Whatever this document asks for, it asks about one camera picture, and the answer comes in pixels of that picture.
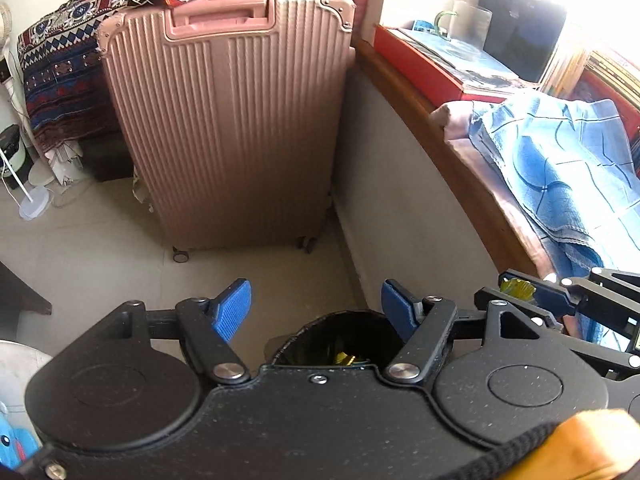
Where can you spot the red tray with magazines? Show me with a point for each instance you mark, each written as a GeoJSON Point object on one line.
{"type": "Point", "coordinates": [443, 72]}

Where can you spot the blue checked cloth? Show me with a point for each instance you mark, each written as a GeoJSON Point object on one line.
{"type": "Point", "coordinates": [568, 164]}

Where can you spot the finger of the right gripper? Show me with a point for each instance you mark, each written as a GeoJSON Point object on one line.
{"type": "Point", "coordinates": [485, 295]}
{"type": "Point", "coordinates": [603, 305]}

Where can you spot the red box under books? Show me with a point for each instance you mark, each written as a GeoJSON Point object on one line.
{"type": "Point", "coordinates": [591, 88]}

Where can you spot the large dark blue book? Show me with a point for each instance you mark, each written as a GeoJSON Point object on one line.
{"type": "Point", "coordinates": [522, 34]}

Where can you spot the green gold wrapper piece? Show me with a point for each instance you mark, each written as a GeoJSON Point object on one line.
{"type": "Point", "coordinates": [518, 289]}

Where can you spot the patterned ethnic fabric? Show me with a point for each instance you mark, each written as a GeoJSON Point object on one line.
{"type": "Point", "coordinates": [65, 89]}

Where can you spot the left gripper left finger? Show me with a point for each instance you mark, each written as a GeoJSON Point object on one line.
{"type": "Point", "coordinates": [208, 325]}

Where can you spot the left row of books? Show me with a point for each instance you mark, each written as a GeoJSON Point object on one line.
{"type": "Point", "coordinates": [617, 71]}

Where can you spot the glass mug green handle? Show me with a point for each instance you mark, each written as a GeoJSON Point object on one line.
{"type": "Point", "coordinates": [465, 23]}

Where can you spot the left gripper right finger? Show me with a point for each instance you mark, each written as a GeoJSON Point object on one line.
{"type": "Point", "coordinates": [424, 325]}

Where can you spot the pink ribbed suitcase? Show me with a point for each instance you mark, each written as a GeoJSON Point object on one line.
{"type": "Point", "coordinates": [230, 110]}

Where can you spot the black trash bin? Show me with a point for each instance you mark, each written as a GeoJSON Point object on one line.
{"type": "Point", "coordinates": [345, 338]}

